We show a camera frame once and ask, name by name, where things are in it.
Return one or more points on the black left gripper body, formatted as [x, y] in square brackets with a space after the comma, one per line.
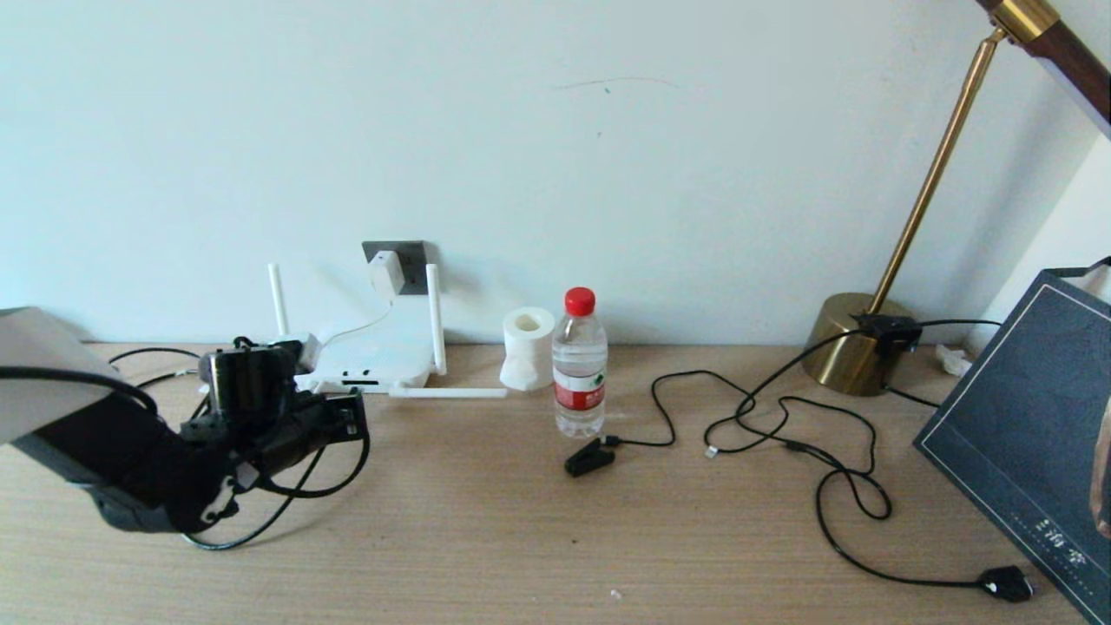
[321, 425]

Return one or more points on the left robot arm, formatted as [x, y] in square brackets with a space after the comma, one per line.
[130, 469]

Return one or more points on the white router with antennas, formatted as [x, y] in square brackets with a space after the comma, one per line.
[382, 356]

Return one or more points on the white toilet paper roll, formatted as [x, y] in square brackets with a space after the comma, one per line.
[528, 356]

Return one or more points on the red-capped water bottle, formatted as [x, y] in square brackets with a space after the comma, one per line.
[580, 382]

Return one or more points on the black clip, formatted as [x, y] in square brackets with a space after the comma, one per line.
[586, 460]

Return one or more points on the brass desk lamp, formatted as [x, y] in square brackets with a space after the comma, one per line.
[846, 347]

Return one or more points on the black box on lamp base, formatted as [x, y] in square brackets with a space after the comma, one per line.
[890, 334]

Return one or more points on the crumpled white tissue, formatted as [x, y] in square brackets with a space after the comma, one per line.
[954, 360]

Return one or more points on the dark blue paper bag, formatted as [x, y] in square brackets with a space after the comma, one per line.
[1024, 425]

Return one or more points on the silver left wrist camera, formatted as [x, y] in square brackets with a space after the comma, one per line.
[309, 351]

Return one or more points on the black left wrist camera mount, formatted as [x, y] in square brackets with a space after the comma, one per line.
[288, 349]

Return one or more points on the grey wall socket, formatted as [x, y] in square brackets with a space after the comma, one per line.
[415, 260]

